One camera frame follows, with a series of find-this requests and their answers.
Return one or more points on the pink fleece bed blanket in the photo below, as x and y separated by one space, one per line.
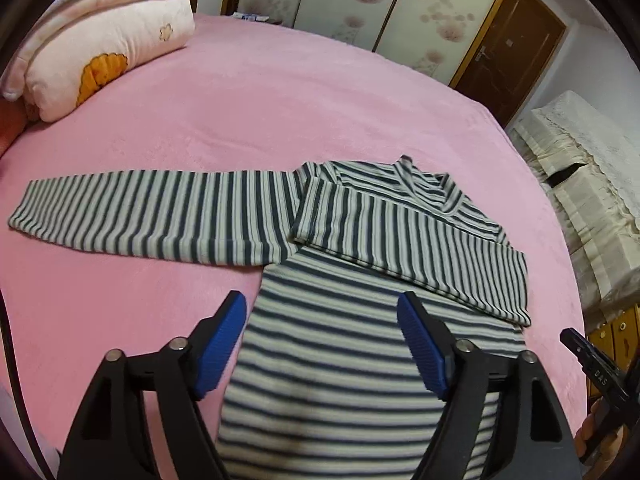
250 100

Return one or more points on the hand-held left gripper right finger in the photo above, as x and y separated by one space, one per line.
424 347

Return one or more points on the person's right hand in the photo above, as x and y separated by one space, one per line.
586 432

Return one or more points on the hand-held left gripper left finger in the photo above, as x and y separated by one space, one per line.
226 342

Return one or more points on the small blue white box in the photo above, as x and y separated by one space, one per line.
248 16

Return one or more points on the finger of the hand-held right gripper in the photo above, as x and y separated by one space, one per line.
582 350

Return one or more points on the brown wooden door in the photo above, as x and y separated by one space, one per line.
510 50

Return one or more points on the yellow wooden cabinet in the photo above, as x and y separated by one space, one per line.
617 332

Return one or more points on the striped long-sleeve shirt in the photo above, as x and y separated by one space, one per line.
350 220

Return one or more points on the pink pillow with orange print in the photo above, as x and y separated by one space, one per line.
125 45

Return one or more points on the sofa with cream lace cover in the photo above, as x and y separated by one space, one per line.
585 160

